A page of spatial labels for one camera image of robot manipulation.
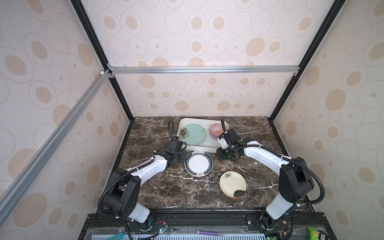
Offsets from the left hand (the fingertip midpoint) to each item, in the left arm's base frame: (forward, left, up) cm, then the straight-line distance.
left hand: (185, 152), depth 90 cm
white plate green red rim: (-3, -8, -9) cm, 12 cm away
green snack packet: (-40, -61, -5) cm, 73 cm away
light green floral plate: (+20, -4, -9) cm, 23 cm away
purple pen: (-40, -13, -7) cm, 42 cm away
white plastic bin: (+11, -16, -9) cm, 21 cm away
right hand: (-2, -20, 0) cm, 20 cm away
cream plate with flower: (-17, -28, -7) cm, 33 cm away
